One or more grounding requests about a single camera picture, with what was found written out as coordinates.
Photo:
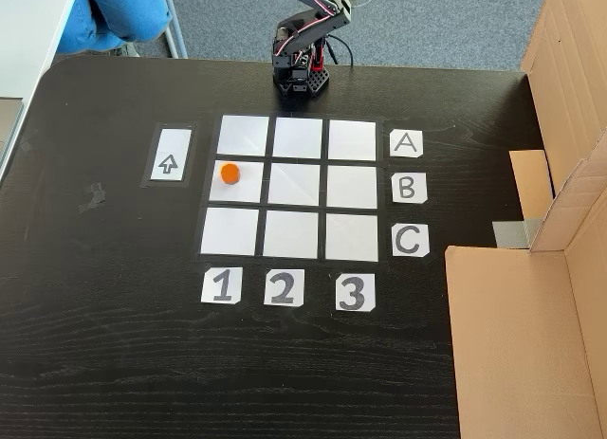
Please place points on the round orange token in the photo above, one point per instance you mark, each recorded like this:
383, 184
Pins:
230, 172

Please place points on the white paper grid square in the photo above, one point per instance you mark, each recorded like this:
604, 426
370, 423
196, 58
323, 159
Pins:
290, 234
230, 231
352, 237
294, 184
249, 191
298, 138
352, 187
352, 140
243, 135

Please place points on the paper sheet number 2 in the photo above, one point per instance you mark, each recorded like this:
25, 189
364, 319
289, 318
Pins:
284, 287

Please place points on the paper sheet number 3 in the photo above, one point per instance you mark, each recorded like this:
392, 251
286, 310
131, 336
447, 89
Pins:
355, 292

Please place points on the paper sheet letter B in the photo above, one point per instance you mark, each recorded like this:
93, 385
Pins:
409, 188

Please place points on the paper sheet letter C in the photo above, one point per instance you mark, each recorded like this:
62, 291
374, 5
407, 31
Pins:
410, 240

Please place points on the paper sheet number 1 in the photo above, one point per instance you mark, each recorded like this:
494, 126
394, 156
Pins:
221, 286

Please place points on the paper sheet letter A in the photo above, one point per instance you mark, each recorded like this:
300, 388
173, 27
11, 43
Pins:
406, 144

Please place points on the white arrow paper sheet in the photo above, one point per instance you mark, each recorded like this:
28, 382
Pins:
171, 147

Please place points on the white metal desk leg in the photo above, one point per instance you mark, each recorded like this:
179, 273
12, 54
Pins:
173, 26

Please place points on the brown cardboard box panel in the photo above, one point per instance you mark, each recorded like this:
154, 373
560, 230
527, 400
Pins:
512, 344
569, 78

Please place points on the white desk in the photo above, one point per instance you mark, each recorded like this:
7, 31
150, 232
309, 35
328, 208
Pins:
33, 41

